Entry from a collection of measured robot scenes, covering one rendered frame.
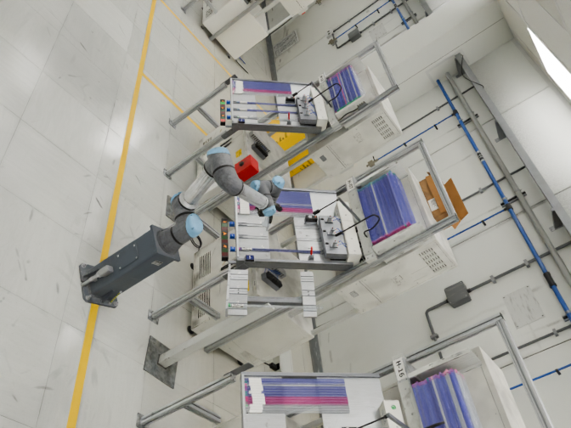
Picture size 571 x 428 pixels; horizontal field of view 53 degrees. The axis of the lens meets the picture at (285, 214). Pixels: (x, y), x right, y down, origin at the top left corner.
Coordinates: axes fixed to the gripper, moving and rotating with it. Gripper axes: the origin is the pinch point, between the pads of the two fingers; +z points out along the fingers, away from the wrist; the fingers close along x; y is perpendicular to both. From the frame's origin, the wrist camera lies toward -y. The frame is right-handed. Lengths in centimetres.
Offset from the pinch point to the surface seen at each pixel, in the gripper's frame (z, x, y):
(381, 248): -19, 45, -54
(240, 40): 103, -406, -188
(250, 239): 14.2, 1.4, 4.2
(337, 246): -3.4, 28.0, -39.4
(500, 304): 40, 68, -195
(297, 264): 8.7, 28.6, -14.8
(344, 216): -6, 6, -57
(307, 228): 6.8, 2.2, -34.8
